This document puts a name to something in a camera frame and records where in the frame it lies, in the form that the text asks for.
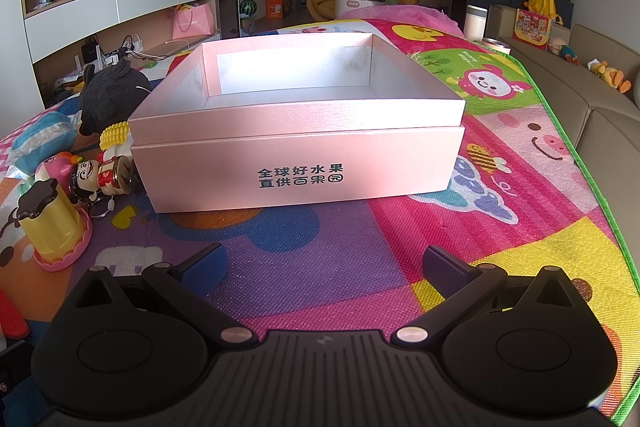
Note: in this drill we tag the orange box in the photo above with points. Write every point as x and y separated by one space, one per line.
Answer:
274 7

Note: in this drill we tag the yellow orange plush toy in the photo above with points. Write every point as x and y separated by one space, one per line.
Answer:
610 77

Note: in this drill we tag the pink toy figure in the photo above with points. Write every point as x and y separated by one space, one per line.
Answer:
55 162

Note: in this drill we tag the yellow corn toy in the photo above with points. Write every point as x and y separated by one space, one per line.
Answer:
116 136

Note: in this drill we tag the blue tissue pack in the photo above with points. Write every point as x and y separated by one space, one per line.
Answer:
35 132

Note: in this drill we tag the watermelon ball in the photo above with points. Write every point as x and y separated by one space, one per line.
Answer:
247 7

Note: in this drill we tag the pink cloth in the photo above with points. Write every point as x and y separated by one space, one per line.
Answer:
400 14

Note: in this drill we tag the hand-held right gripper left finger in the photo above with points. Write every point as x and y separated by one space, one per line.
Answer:
205 264

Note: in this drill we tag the white canister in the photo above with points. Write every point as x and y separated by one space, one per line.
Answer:
475 24

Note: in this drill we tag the silver mug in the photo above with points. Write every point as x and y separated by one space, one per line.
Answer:
496 46

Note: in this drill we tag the beige sofa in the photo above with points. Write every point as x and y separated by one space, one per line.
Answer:
590 122

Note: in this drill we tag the colourful cartoon play mat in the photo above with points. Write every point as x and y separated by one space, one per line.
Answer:
310 257

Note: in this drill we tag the pink cardboard box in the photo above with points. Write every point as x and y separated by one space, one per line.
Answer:
300 167

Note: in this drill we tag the cartoon printed gift bag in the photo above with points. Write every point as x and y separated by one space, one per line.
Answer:
532 29

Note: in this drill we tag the small colourful plush toy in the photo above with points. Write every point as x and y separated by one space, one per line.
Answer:
565 51

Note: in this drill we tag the red elongated toy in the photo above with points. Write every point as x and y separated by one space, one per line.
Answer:
12 317

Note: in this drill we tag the yellow backpack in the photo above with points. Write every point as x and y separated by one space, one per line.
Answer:
542 2

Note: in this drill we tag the pink gift bag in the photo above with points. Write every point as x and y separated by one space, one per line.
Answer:
194 23

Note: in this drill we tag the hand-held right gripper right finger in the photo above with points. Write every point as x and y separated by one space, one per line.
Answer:
440 267

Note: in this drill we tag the black plush toy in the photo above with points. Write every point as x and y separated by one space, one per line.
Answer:
112 92

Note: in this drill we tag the yellow cup with black lid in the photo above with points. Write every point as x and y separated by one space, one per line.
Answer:
55 222

